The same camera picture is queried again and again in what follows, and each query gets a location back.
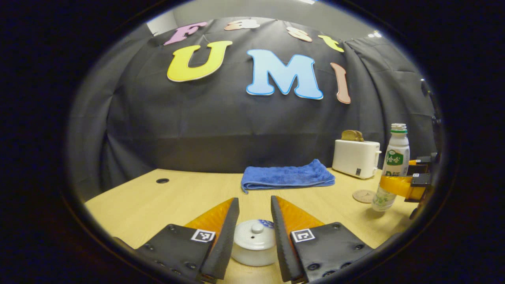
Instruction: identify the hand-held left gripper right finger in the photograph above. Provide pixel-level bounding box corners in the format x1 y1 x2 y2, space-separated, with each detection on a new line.
270 195 374 283

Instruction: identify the cream white toaster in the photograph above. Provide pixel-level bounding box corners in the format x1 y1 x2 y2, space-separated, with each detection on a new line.
332 139 382 180

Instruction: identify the white ceramic teacup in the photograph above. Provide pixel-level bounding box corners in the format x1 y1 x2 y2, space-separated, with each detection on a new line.
230 237 278 267

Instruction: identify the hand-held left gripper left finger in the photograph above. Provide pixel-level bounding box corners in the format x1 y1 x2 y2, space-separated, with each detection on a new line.
136 198 240 283

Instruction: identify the round cork coaster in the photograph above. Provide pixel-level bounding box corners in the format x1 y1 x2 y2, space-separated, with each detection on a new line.
352 189 376 204

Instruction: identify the white plastic water bottle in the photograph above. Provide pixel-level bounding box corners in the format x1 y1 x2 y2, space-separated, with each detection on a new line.
371 123 411 212

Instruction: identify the blue folded towel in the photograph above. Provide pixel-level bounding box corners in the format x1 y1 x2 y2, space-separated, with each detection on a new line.
240 159 336 194

